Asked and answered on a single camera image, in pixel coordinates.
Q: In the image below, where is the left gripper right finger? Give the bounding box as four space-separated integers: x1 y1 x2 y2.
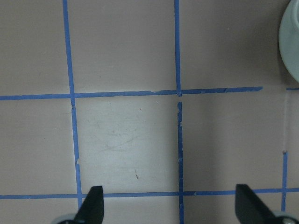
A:
235 184 299 224

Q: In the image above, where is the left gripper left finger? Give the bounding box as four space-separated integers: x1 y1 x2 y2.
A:
52 186 104 224

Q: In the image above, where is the pale green cooking pot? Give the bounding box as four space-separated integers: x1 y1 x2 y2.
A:
278 0 299 81

